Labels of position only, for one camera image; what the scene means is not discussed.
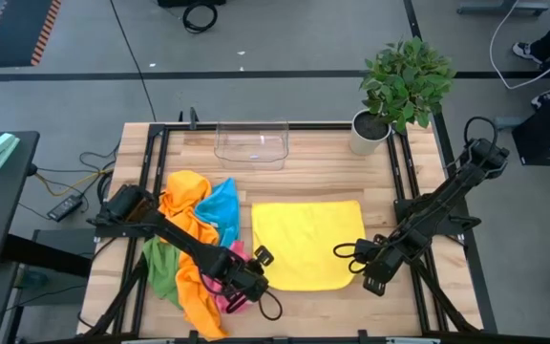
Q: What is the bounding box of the white floor cable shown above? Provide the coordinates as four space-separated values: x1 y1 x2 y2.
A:
488 0 550 91

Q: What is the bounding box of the pink microfiber towel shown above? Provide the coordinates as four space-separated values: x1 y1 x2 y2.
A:
205 240 257 315

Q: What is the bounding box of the coiled black cable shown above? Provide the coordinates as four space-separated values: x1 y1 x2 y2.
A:
181 2 220 34

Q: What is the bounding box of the green microfiber towel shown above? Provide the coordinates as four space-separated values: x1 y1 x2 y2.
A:
141 235 183 310

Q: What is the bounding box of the long black floor cable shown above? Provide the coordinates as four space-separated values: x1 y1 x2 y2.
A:
109 0 158 123

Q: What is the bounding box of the black table-edge bracket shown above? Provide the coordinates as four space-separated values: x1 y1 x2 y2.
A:
178 106 201 131

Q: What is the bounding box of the black power adapter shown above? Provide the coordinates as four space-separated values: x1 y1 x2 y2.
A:
47 194 84 223

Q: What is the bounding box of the blue microfiber towel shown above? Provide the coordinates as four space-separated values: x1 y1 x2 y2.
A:
193 177 242 249

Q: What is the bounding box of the black desk foot beam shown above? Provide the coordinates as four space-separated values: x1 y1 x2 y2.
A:
1 232 94 279

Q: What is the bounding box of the person's shoe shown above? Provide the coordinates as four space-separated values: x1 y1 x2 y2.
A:
531 87 550 111
512 41 544 65

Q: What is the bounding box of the black orange-striped floor mat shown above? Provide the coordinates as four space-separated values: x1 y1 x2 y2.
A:
0 0 62 68

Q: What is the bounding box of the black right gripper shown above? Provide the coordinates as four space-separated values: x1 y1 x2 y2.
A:
353 236 408 297

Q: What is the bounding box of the black cabinet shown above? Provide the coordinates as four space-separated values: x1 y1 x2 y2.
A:
511 64 550 168

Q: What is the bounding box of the clear plastic bin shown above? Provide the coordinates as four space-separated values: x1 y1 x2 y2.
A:
213 118 289 172

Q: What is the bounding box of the yellow floor cable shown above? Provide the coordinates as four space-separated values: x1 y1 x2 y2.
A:
34 167 115 198

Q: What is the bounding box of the yellow microfiber towel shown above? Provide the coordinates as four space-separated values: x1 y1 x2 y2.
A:
250 199 367 292

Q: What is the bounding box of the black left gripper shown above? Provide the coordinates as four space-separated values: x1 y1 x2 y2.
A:
229 245 275 302

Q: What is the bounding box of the grey desk foot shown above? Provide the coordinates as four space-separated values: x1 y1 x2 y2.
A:
455 0 549 15

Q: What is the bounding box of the black left gripper cable loop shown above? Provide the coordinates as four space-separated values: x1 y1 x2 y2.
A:
257 290 285 322

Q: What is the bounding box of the potted plant in white pot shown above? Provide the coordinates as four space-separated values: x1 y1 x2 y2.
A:
349 36 456 157

